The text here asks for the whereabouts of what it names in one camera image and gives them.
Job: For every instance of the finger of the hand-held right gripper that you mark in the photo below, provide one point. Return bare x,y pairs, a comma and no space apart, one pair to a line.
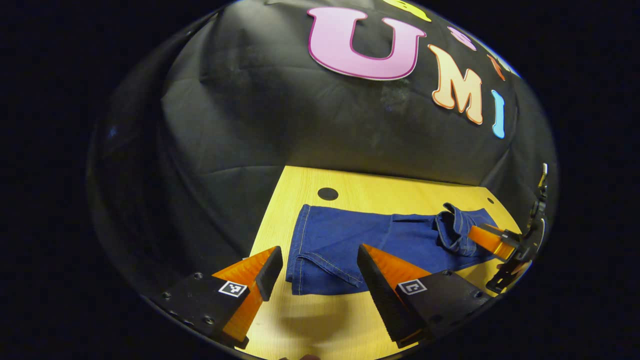
492,241

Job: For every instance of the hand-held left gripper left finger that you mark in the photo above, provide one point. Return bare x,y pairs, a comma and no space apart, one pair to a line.
270,272

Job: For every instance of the blue denim jeans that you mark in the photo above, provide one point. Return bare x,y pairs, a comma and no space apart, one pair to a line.
350,240

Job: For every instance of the black backdrop cloth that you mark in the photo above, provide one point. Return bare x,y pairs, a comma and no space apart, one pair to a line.
240,115

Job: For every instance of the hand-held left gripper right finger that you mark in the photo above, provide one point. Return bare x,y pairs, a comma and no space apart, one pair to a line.
380,295

